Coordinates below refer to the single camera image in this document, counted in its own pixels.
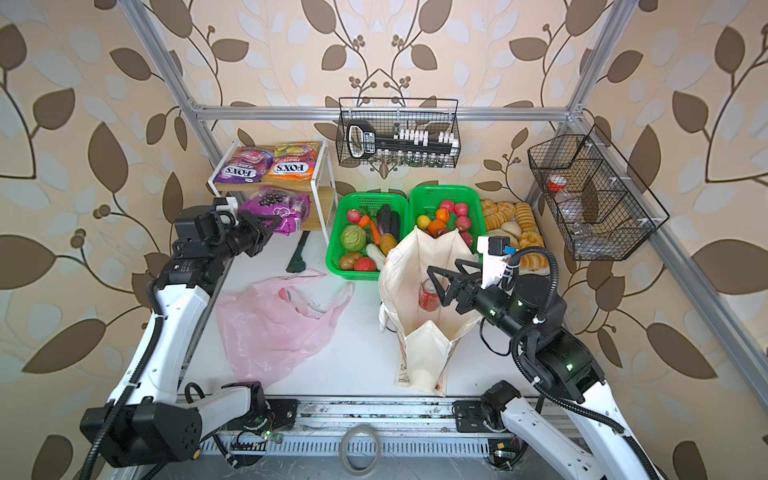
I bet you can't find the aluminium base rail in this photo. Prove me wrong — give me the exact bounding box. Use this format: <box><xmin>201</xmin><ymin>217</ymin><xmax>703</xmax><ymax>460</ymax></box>
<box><xmin>107</xmin><ymin>395</ymin><xmax>601</xmax><ymax>480</ymax></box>

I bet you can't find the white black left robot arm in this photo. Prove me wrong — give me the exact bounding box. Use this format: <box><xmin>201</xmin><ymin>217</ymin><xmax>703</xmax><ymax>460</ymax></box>
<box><xmin>79</xmin><ymin>199</ymin><xmax>282</xmax><ymax>479</ymax></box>

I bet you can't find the red tomato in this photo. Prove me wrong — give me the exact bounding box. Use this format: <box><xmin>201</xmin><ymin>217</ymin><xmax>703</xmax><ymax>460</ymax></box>
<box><xmin>353</xmin><ymin>257</ymin><xmax>378</xmax><ymax>272</ymax></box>

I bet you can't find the dark green scraper tool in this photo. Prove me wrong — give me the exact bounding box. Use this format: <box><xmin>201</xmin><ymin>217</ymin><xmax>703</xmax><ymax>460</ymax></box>
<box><xmin>286</xmin><ymin>231</ymin><xmax>310</xmax><ymax>274</ymax></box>

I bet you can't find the orange fruit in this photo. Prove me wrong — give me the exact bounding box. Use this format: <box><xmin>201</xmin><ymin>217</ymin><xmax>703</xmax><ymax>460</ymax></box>
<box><xmin>436</xmin><ymin>208</ymin><xmax>451</xmax><ymax>223</ymax></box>

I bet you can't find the black wire basket wall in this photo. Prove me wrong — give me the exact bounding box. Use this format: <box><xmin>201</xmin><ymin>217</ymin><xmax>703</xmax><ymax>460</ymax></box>
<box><xmin>335</xmin><ymin>95</ymin><xmax>461</xmax><ymax>170</ymax></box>
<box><xmin>527</xmin><ymin>126</ymin><xmax>670</xmax><ymax>261</ymax></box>

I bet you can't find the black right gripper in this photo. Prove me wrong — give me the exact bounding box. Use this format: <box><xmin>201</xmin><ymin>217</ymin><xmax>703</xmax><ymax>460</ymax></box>
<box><xmin>430</xmin><ymin>258</ymin><xmax>534</xmax><ymax>350</ymax></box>

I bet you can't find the purple Fox's candy bag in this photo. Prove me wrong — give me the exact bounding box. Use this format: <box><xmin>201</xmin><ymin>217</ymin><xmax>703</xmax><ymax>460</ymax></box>
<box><xmin>214</xmin><ymin>146</ymin><xmax>275</xmax><ymax>185</ymax></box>

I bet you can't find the white radish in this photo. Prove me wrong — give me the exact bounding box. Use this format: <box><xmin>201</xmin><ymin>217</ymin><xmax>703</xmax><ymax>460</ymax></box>
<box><xmin>366</xmin><ymin>243</ymin><xmax>386</xmax><ymax>271</ymax></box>

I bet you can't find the black yellow tape measure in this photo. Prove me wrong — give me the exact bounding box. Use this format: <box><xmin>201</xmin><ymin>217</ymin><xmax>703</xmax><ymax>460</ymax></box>
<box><xmin>378</xmin><ymin>303</ymin><xmax>389</xmax><ymax>333</ymax></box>

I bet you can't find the left green plastic basket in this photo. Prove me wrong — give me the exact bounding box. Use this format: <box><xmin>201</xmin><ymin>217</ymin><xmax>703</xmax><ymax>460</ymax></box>
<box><xmin>326</xmin><ymin>193</ymin><xmax>410</xmax><ymax>281</ymax></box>

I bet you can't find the dark purple eggplant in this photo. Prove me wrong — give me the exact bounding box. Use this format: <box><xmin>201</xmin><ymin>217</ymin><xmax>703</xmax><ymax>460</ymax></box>
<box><xmin>377</xmin><ymin>204</ymin><xmax>401</xmax><ymax>242</ymax></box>

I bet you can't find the red cola can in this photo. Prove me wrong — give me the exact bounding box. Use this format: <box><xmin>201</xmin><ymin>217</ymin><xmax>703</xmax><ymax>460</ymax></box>
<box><xmin>418</xmin><ymin>279</ymin><xmax>441</xmax><ymax>312</ymax></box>

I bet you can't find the tray of bread rolls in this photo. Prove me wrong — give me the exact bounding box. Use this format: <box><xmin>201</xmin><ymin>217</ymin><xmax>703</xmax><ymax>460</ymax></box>
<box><xmin>481</xmin><ymin>199</ymin><xmax>544</xmax><ymax>250</ymax></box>

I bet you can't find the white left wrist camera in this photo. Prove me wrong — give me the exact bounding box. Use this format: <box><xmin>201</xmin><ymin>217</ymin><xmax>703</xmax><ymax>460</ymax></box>
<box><xmin>213</xmin><ymin>197</ymin><xmax>239</xmax><ymax>215</ymax></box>

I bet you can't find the yellow potato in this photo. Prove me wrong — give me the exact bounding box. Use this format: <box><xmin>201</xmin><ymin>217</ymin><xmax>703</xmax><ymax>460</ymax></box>
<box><xmin>379</xmin><ymin>233</ymin><xmax>398</xmax><ymax>256</ymax></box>

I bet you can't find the black wire basket back wall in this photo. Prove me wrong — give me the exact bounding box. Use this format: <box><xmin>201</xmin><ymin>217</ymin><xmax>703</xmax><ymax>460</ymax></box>
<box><xmin>335</xmin><ymin>95</ymin><xmax>461</xmax><ymax>170</ymax></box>

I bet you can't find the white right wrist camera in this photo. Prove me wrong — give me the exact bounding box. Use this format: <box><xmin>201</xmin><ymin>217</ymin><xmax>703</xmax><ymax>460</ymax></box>
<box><xmin>477</xmin><ymin>236</ymin><xmax>517</xmax><ymax>288</ymax></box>

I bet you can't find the right green plastic basket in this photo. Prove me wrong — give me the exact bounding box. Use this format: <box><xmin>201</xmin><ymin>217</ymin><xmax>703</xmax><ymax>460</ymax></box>
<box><xmin>408</xmin><ymin>185</ymin><xmax>486</xmax><ymax>250</ymax></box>

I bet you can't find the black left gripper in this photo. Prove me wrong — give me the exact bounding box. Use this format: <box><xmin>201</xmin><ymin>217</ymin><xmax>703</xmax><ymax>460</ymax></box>
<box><xmin>204</xmin><ymin>210</ymin><xmax>279</xmax><ymax>266</ymax></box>

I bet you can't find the yellow lemon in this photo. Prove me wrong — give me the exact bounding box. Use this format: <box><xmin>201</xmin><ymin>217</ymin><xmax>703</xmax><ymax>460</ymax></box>
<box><xmin>416</xmin><ymin>215</ymin><xmax>431</xmax><ymax>230</ymax></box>

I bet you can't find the green cabbage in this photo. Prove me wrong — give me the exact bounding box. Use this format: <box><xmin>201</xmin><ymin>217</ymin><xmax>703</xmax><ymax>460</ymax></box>
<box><xmin>340</xmin><ymin>224</ymin><xmax>368</xmax><ymax>252</ymax></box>

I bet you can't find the white wooden two-tier shelf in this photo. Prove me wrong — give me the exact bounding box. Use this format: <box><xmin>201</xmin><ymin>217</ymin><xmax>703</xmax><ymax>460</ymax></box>
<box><xmin>207</xmin><ymin>140</ymin><xmax>339</xmax><ymax>246</ymax></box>

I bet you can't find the pink plastic bag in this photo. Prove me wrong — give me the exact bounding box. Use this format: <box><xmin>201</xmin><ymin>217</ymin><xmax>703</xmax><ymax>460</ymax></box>
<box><xmin>215</xmin><ymin>270</ymin><xmax>354</xmax><ymax>387</ymax></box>

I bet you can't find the brown potato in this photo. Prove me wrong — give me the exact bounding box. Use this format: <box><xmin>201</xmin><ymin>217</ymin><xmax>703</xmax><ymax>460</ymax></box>
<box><xmin>338</xmin><ymin>252</ymin><xmax>362</xmax><ymax>271</ymax></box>

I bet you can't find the roll of clear tape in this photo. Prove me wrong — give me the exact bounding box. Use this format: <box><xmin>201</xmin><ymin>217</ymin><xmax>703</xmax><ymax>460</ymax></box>
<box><xmin>337</xmin><ymin>424</ymin><xmax>383</xmax><ymax>478</ymax></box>

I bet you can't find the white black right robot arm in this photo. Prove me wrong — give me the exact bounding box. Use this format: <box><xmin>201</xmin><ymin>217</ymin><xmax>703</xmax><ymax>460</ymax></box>
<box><xmin>426</xmin><ymin>246</ymin><xmax>661</xmax><ymax>479</ymax></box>

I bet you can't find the green plastic basket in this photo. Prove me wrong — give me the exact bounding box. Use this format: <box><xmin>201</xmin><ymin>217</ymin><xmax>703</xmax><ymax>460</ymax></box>
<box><xmin>326</xmin><ymin>193</ymin><xmax>410</xmax><ymax>281</ymax></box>
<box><xmin>408</xmin><ymin>185</ymin><xmax>486</xmax><ymax>250</ymax></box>

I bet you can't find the orange carrot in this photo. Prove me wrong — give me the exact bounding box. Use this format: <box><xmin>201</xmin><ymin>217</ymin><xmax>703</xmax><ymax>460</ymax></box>
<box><xmin>358</xmin><ymin>215</ymin><xmax>381</xmax><ymax>245</ymax></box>

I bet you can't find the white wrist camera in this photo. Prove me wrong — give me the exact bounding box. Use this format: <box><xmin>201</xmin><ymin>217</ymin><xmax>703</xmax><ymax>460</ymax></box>
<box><xmin>213</xmin><ymin>197</ymin><xmax>239</xmax><ymax>215</ymax></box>
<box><xmin>477</xmin><ymin>236</ymin><xmax>517</xmax><ymax>288</ymax></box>

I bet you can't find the cream canvas tote bag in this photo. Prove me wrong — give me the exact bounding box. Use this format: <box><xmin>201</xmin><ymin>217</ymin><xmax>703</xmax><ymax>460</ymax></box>
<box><xmin>378</xmin><ymin>229</ymin><xmax>481</xmax><ymax>397</ymax></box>

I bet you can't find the purple snack packet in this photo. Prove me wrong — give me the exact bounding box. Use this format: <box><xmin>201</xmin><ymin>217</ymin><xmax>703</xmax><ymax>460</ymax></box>
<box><xmin>240</xmin><ymin>186</ymin><xmax>311</xmax><ymax>236</ymax></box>

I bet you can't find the red capped plastic bottle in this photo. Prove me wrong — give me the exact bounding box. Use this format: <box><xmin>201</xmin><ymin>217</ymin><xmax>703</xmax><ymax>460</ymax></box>
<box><xmin>547</xmin><ymin>174</ymin><xmax>572</xmax><ymax>204</ymax></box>

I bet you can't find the black wire basket right wall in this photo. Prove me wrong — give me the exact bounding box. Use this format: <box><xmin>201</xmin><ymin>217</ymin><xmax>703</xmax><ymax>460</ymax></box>
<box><xmin>527</xmin><ymin>126</ymin><xmax>670</xmax><ymax>261</ymax></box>

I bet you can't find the orange Fox's candy bag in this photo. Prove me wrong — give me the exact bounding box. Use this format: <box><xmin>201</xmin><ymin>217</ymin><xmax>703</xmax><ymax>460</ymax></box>
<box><xmin>266</xmin><ymin>142</ymin><xmax>321</xmax><ymax>181</ymax></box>

